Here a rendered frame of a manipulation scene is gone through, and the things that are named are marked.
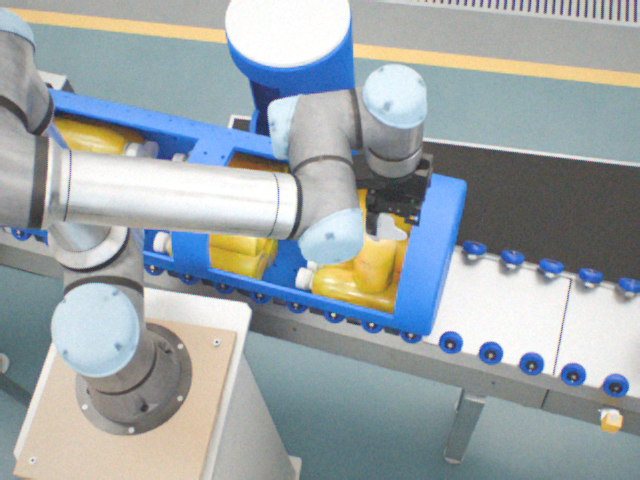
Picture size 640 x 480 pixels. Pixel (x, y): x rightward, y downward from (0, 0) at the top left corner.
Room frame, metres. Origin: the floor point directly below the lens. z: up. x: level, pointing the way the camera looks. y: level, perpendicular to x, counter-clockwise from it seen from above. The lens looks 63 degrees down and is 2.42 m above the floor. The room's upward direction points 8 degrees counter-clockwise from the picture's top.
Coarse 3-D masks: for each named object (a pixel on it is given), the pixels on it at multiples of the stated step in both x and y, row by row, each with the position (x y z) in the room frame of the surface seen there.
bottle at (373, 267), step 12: (372, 240) 0.59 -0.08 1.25; (384, 240) 0.59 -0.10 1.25; (396, 240) 0.60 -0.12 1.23; (360, 252) 0.59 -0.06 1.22; (372, 252) 0.58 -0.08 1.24; (384, 252) 0.58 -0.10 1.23; (360, 264) 0.59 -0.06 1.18; (372, 264) 0.57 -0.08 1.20; (384, 264) 0.57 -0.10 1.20; (360, 276) 0.58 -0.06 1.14; (372, 276) 0.57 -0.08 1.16; (384, 276) 0.57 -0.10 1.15; (360, 288) 0.58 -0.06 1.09; (372, 288) 0.57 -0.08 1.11; (384, 288) 0.58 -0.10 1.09
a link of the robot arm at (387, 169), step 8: (368, 152) 0.59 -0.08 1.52; (368, 160) 0.59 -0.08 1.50; (376, 160) 0.57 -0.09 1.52; (408, 160) 0.56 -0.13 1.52; (416, 160) 0.57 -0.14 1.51; (376, 168) 0.57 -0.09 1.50; (384, 168) 0.56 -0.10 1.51; (392, 168) 0.56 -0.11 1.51; (400, 168) 0.56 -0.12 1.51; (408, 168) 0.56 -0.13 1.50; (384, 176) 0.56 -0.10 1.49; (392, 176) 0.56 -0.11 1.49; (400, 176) 0.56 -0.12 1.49
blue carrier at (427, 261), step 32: (64, 96) 1.01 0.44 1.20; (160, 128) 0.89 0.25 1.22; (192, 128) 0.89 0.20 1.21; (224, 128) 0.89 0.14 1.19; (192, 160) 0.80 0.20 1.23; (224, 160) 0.79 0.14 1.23; (448, 192) 0.68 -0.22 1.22; (448, 224) 0.61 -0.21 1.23; (160, 256) 0.69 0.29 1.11; (192, 256) 0.67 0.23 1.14; (288, 256) 0.73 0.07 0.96; (416, 256) 0.57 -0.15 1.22; (448, 256) 0.59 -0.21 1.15; (256, 288) 0.61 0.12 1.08; (288, 288) 0.60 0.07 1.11; (416, 288) 0.53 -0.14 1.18; (384, 320) 0.52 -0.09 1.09; (416, 320) 0.50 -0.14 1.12
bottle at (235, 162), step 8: (184, 160) 0.87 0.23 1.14; (232, 160) 0.85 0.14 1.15; (240, 160) 0.85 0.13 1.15; (248, 160) 0.85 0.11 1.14; (240, 168) 0.83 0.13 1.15; (248, 168) 0.82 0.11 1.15; (256, 168) 0.82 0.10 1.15; (264, 168) 0.82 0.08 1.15; (272, 168) 0.82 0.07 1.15; (280, 168) 0.82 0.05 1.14
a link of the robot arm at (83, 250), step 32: (0, 32) 0.62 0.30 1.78; (32, 32) 0.66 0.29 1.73; (0, 64) 0.58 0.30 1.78; (32, 64) 0.62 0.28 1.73; (0, 96) 0.54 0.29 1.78; (32, 96) 0.58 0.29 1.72; (32, 128) 0.56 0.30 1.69; (64, 224) 0.56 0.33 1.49; (64, 256) 0.56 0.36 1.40; (96, 256) 0.55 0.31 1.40; (128, 256) 0.57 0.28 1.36; (64, 288) 0.53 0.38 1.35
